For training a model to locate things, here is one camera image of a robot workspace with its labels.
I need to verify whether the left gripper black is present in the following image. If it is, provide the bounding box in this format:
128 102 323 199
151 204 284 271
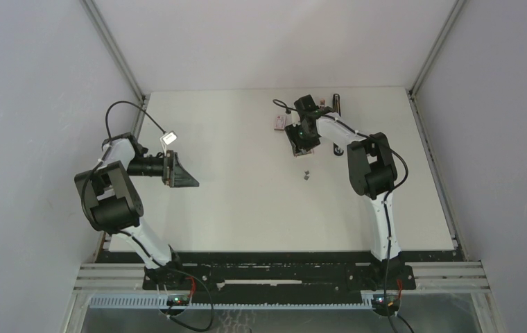
126 151 198 188

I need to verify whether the staple box red white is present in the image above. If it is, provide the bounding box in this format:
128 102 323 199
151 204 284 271
274 114 286 131

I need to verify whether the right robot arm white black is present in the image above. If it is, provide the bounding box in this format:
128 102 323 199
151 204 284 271
273 95 409 289

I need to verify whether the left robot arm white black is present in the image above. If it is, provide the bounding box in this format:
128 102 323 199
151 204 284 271
74 133 200 289

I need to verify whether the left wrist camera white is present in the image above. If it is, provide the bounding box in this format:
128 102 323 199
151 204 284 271
159 131 178 155

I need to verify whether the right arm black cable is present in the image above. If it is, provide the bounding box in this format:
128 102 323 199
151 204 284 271
273 99 410 318

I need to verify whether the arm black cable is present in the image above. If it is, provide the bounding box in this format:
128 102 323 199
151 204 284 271
81 100 166 249
273 99 410 318

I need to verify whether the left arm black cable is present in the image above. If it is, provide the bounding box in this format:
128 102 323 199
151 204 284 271
81 100 166 249

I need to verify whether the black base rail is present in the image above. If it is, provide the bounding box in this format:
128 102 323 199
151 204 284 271
142 251 417 305

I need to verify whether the white cable duct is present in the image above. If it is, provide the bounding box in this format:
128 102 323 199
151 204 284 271
89 295 374 310

